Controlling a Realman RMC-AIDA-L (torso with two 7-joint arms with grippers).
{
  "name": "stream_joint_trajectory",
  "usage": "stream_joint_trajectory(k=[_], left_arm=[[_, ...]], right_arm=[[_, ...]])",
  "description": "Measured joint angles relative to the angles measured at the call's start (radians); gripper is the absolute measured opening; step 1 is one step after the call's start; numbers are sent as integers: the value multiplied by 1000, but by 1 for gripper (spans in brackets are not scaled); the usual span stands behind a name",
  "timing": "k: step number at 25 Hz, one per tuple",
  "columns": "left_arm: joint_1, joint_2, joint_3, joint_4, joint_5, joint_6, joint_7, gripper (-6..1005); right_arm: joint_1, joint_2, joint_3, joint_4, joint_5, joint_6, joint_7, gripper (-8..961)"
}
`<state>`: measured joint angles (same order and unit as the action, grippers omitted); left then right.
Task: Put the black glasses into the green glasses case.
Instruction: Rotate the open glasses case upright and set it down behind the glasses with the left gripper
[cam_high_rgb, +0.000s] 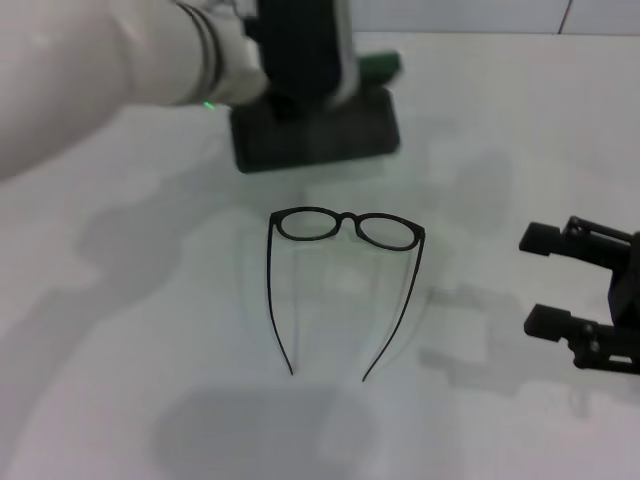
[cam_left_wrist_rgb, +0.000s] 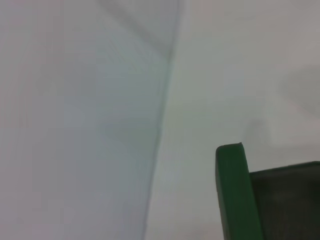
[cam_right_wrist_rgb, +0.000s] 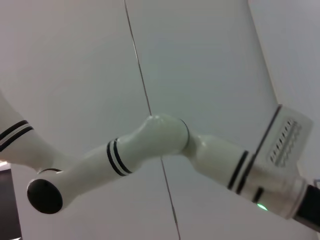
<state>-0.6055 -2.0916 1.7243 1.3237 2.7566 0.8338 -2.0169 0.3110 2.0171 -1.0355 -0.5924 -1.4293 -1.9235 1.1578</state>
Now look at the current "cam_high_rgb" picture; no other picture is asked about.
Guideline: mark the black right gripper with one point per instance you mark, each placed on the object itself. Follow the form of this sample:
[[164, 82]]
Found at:
[[627, 290]]

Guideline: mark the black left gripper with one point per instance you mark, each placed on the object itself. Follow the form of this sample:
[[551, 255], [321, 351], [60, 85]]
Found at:
[[284, 107]]

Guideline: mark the black glasses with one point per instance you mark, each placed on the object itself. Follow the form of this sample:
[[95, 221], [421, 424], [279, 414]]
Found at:
[[350, 217]]

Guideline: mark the green glasses case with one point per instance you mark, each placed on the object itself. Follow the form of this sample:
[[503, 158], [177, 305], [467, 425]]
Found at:
[[320, 137]]

